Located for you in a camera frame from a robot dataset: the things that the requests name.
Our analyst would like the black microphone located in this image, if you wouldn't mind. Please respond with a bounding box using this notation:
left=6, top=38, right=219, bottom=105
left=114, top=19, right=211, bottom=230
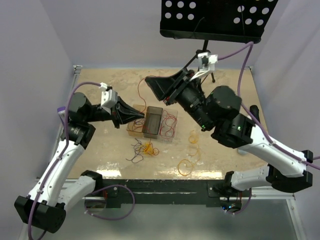
left=249, top=105, right=261, bottom=126

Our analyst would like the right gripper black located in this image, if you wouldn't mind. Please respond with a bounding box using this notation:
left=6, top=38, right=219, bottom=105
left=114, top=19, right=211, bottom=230
left=144, top=68, right=213, bottom=130

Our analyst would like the black music stand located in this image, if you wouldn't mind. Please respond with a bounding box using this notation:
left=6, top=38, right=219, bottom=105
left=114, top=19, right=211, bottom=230
left=159, top=0, right=279, bottom=83

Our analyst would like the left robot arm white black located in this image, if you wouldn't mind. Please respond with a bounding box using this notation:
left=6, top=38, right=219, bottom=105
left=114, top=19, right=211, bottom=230
left=14, top=90, right=145, bottom=233

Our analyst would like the purple metronome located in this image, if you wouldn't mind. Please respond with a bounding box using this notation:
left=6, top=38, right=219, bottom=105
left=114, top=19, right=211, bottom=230
left=57, top=106, right=66, bottom=125

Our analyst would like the orange transparent bin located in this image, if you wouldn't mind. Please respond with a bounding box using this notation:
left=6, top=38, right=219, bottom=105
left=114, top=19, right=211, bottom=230
left=126, top=104, right=147, bottom=138

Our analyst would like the clear transparent bin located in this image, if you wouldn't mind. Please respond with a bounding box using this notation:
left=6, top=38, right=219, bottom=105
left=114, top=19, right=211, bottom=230
left=157, top=108, right=178, bottom=142

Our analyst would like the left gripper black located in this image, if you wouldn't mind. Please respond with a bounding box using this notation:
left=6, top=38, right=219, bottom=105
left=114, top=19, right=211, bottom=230
left=85, top=95, right=145, bottom=129

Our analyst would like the grey transparent bin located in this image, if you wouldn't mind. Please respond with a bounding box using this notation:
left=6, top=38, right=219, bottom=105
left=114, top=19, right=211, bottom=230
left=142, top=106, right=163, bottom=139

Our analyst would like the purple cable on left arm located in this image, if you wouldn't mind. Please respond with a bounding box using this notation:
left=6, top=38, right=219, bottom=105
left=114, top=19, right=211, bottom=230
left=26, top=81, right=137, bottom=240

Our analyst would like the yellow red cable ball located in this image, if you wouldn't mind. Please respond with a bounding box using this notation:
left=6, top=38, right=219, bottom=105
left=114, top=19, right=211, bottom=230
left=125, top=138, right=160, bottom=164

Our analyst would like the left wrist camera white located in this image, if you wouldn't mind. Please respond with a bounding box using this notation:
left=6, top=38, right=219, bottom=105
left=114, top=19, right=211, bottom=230
left=99, top=82, right=118, bottom=113

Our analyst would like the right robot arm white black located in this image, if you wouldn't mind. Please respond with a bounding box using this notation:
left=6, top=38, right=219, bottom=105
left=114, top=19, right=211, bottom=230
left=145, top=68, right=313, bottom=197

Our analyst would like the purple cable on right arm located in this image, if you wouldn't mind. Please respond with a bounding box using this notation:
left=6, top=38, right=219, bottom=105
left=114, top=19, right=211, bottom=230
left=217, top=41, right=320, bottom=216

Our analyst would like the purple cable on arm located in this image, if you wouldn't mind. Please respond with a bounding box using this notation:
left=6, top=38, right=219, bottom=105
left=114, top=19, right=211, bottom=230
left=217, top=41, right=320, bottom=216
left=26, top=81, right=137, bottom=240

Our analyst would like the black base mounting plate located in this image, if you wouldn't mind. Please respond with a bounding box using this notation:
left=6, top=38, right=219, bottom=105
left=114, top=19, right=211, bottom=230
left=85, top=179, right=250, bottom=212

